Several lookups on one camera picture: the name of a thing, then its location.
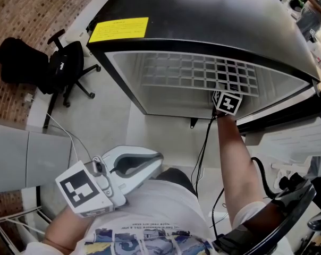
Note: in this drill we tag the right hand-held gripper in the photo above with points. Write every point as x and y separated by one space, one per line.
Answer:
228 103

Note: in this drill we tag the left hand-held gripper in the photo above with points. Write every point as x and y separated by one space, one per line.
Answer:
79 187

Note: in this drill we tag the black mini fridge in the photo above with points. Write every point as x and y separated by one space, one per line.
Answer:
203 12

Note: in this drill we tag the person's right forearm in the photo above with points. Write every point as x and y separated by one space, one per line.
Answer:
237 169

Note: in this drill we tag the person's left forearm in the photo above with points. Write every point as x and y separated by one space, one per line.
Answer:
64 230

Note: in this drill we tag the white rectangular table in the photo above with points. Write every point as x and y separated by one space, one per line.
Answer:
163 139

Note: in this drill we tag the person's black shorts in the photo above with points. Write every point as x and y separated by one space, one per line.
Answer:
176 177

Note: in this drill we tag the person's white printed t-shirt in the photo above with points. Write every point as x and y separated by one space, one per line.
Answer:
160 208

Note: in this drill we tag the black armrest office chair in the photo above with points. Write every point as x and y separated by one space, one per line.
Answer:
64 62

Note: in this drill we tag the white metal rack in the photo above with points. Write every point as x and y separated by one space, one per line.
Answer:
9 222

